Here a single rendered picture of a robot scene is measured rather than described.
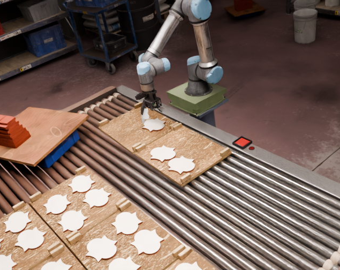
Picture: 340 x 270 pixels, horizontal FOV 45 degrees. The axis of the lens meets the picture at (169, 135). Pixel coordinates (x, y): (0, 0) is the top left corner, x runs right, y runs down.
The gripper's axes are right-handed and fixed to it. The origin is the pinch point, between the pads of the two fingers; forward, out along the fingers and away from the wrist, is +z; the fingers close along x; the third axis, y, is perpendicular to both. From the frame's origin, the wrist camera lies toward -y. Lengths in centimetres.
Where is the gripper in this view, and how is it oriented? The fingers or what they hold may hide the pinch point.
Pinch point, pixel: (152, 117)
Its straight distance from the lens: 247.1
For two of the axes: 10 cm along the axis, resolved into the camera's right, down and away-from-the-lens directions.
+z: 1.6, 8.2, 5.5
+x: 7.1, -4.8, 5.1
